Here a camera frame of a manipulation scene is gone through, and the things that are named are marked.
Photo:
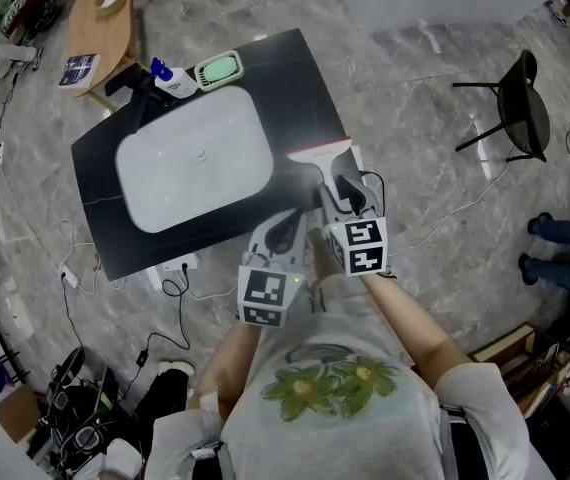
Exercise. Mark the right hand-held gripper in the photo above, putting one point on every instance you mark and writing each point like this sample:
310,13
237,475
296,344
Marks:
365,243

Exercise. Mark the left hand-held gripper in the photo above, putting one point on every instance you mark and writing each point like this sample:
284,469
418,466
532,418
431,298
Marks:
265,290

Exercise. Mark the white squeegee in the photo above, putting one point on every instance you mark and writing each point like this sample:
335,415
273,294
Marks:
322,155

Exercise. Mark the person's left forearm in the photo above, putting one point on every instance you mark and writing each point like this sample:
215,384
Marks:
227,368

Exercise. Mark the person's right forearm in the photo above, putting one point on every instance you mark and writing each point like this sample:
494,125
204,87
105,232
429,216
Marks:
410,323

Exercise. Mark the black vanity cabinet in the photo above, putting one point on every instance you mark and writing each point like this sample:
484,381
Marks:
305,98

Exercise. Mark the white sink basin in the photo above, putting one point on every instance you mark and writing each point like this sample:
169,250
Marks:
195,163

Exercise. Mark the green soap dish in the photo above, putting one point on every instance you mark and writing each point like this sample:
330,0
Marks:
219,71

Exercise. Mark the white soap pump bottle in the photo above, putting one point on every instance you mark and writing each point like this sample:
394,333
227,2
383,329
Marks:
177,83

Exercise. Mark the black wicker chair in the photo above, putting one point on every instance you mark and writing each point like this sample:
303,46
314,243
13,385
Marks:
525,113

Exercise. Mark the white flower print t-shirt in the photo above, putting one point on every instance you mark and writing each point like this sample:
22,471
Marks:
335,433

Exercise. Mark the black faucet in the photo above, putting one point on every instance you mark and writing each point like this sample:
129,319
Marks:
140,93

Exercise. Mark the wooden shelf unit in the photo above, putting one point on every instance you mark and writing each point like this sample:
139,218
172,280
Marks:
530,368

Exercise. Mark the blue book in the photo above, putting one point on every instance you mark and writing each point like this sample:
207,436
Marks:
79,70

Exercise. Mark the wooden oval table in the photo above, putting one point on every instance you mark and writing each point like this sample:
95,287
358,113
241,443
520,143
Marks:
102,43

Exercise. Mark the tan tape roll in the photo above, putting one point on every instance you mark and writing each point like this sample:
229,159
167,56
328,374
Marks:
110,4

